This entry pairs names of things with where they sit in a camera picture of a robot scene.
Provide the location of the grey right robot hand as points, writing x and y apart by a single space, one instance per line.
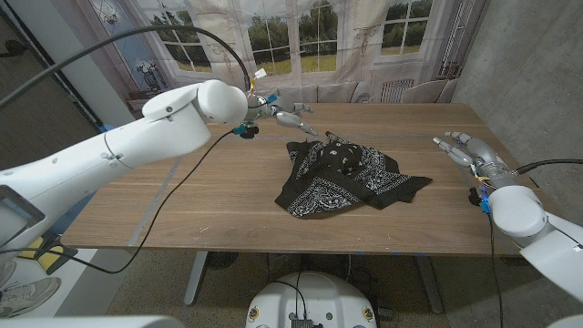
485 157

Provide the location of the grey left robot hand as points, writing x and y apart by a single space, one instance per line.
278 108

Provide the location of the black paisley bandana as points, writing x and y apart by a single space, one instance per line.
346 177

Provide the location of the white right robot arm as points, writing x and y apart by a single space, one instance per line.
519 214

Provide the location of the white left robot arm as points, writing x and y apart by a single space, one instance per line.
136 141

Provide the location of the printed window backdrop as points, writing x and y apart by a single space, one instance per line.
319 45

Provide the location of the grey metal table leg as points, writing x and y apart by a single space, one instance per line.
195 278
430 284

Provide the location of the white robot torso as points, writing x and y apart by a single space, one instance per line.
314 300

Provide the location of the yellow black foot pedal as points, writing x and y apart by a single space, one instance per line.
31 248
51 260

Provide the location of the white sneaker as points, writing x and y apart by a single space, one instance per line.
27 296
5 273

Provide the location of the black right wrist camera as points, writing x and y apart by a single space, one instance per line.
476 198

